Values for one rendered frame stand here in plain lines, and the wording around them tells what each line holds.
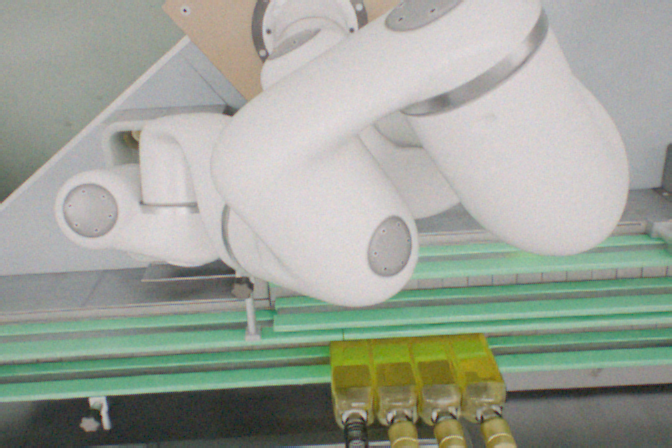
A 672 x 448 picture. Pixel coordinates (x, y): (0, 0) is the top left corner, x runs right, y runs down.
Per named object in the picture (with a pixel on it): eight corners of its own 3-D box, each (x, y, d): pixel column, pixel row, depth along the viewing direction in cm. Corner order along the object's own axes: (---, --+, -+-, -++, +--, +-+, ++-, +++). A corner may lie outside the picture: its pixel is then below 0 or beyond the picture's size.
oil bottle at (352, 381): (329, 339, 102) (333, 436, 83) (328, 310, 100) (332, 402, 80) (364, 338, 102) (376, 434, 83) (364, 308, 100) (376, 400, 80)
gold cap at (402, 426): (388, 443, 80) (392, 470, 76) (387, 421, 79) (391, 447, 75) (416, 441, 80) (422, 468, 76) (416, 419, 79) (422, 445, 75)
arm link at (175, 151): (326, 272, 50) (209, 239, 67) (322, 106, 48) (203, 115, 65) (229, 289, 45) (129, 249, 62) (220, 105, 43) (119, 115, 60)
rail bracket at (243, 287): (248, 310, 99) (239, 360, 87) (235, 211, 92) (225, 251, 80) (267, 309, 99) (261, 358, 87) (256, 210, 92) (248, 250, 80)
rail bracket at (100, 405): (110, 394, 106) (83, 455, 94) (101, 360, 103) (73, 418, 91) (134, 392, 106) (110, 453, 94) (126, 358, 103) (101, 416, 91)
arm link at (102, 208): (214, 168, 57) (219, 272, 58) (232, 162, 67) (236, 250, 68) (43, 171, 56) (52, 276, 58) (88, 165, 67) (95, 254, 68)
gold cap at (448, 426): (436, 443, 80) (443, 470, 76) (431, 421, 79) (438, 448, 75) (464, 437, 80) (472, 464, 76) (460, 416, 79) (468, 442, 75)
